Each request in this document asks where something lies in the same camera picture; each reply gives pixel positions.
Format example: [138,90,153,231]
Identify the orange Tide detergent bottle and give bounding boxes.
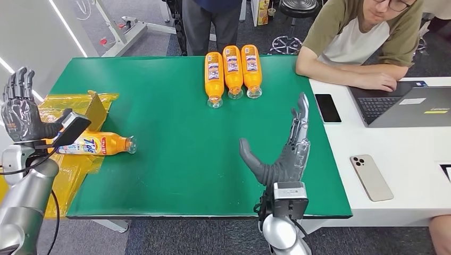
[55,130,138,157]

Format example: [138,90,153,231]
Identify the grey laptop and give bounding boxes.
[347,80,451,129]

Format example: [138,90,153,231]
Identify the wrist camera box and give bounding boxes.
[52,111,92,149]
[272,181,310,221]

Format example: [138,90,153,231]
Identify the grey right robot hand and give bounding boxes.
[239,92,312,187]

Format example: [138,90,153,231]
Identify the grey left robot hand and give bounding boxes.
[1,66,73,143]

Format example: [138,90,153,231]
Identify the standing person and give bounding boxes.
[181,0,245,57]

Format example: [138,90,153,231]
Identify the white metal stand frame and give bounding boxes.
[94,0,218,58]

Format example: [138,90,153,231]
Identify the yellow printed carton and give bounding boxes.
[256,0,271,27]

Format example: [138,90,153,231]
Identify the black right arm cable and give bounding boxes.
[291,218,315,252]

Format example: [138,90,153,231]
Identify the black round stool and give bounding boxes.
[270,0,320,56]

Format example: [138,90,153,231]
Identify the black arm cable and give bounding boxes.
[0,149,61,255]
[291,218,315,252]

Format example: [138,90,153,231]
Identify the black smartphone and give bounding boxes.
[314,93,343,124]

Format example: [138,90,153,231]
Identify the green table mat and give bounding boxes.
[48,55,353,219]

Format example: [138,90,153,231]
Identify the gold smartphone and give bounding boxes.
[349,154,395,203]

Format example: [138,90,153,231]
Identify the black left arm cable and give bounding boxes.
[0,149,61,255]

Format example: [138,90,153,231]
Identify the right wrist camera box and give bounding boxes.
[272,181,310,221]

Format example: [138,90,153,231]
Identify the person in pale clothing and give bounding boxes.
[418,0,451,38]

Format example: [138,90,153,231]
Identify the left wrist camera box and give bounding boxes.
[52,111,92,149]

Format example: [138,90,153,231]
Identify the person's knee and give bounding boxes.
[429,215,451,255]

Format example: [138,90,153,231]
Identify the black robot legs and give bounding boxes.
[164,0,188,57]

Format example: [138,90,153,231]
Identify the seated person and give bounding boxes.
[295,0,425,94]

